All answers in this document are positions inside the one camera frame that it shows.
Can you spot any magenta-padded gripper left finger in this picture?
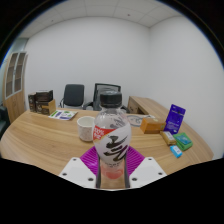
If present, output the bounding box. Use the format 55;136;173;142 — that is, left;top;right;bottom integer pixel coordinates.
58;145;102;190

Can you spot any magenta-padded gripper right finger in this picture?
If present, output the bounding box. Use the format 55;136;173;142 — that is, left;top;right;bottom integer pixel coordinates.
123;145;168;190

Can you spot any clear pink drink bottle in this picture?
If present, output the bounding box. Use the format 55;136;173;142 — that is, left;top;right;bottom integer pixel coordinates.
92;91;132;180

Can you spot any small blue box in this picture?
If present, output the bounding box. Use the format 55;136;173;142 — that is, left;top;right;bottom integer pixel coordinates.
169;144;184;159

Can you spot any small yellow box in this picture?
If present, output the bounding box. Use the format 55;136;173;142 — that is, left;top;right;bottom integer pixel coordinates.
159;130;178;147

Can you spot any white paper cup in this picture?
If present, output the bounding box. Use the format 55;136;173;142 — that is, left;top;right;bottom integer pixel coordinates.
76;115;96;143

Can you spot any orange cardboard box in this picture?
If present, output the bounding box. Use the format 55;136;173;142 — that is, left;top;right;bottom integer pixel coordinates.
139;117;167;135

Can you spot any green box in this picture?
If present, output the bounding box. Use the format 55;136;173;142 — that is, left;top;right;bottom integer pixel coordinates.
172;132;195;152

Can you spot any round grey white pad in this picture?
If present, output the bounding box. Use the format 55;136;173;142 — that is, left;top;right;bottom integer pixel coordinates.
126;113;148;128

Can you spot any white green printed leaflet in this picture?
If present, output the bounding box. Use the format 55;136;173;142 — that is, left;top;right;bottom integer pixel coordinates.
47;109;79;122

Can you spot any purple package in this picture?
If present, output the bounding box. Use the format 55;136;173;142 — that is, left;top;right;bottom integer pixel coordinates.
163;103;187;136

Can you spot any wooden side desk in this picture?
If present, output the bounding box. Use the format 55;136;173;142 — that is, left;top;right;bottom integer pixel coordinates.
127;95;172;123

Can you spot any tan cardboard box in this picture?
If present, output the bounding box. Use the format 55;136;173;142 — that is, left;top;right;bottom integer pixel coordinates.
35;99;57;116

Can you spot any grey bag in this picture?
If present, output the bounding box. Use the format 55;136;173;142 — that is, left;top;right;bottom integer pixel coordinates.
94;86;122;112

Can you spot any black visitor chair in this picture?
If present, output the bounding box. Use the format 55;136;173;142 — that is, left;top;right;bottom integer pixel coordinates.
58;83;86;110

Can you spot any black sofa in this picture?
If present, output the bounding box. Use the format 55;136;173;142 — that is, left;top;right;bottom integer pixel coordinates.
0;104;11;140

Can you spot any wooden glass-door cabinet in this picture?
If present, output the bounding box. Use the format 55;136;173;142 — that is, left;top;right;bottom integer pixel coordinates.
2;51;30;124

